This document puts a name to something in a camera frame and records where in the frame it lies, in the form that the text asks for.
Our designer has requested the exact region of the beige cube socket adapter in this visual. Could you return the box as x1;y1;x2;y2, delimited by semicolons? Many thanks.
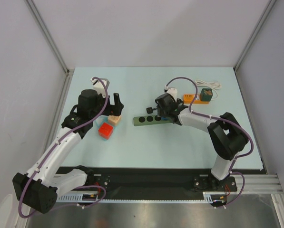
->
108;115;121;127

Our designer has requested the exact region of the teal triangular power strip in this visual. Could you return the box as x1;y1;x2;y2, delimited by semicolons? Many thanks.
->
95;117;108;140

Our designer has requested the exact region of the red cube socket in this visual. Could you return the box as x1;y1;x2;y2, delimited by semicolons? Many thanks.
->
98;123;114;140

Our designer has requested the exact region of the dark green cube socket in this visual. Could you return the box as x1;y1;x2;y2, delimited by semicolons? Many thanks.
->
199;88;213;102

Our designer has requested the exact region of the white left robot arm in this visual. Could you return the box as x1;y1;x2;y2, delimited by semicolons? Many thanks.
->
12;89;124;219

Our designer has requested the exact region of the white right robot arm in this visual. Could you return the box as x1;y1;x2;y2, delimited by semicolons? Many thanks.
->
155;93;254;190

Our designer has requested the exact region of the orange power strip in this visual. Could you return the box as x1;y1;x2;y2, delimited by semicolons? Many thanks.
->
183;94;210;105

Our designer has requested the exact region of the green power strip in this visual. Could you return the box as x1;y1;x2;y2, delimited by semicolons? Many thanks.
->
133;115;172;127

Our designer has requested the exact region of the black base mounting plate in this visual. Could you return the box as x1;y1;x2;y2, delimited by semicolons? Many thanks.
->
92;167;239;200

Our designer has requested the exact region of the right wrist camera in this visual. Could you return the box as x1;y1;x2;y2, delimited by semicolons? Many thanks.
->
164;86;178;101

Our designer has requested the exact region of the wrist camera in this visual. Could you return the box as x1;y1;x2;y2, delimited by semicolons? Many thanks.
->
164;86;178;101
90;78;110;98

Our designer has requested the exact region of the black power strip cord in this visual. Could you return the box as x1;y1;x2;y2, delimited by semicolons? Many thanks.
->
145;106;160;116

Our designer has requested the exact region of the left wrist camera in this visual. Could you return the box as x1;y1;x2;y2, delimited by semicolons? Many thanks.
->
90;78;110;98

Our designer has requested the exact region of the aluminium frame rail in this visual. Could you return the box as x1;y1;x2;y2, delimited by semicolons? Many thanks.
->
24;68;75;192

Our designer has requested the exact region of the white slotted cable duct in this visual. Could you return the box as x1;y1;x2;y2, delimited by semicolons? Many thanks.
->
57;192;226;204

